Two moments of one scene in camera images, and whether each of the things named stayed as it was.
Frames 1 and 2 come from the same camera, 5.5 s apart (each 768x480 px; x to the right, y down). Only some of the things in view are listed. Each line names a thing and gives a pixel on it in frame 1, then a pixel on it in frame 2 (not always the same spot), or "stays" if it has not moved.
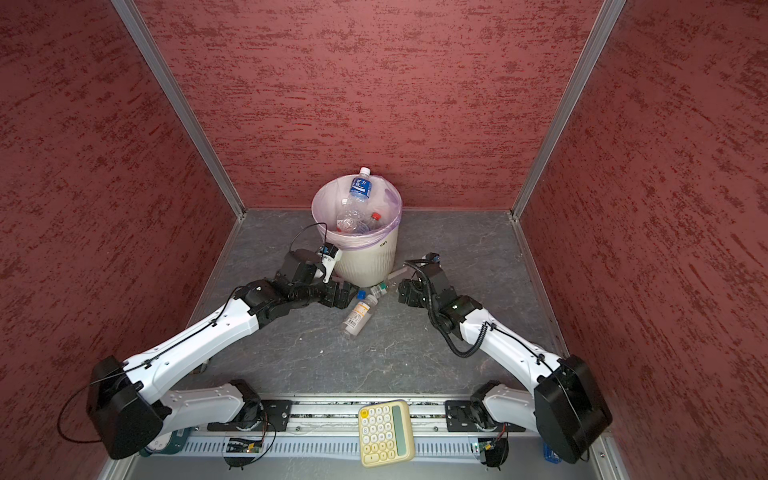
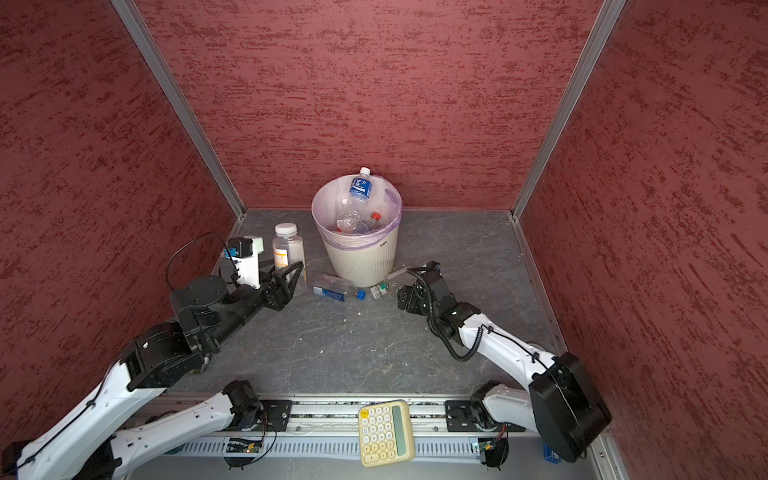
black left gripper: [344, 297] -> [280, 297]
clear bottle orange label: [359, 316] -> [288, 249]
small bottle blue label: [353, 216] stays
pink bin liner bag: [385, 199] stays
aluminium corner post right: [605, 20] stays
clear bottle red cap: [375, 221] stays
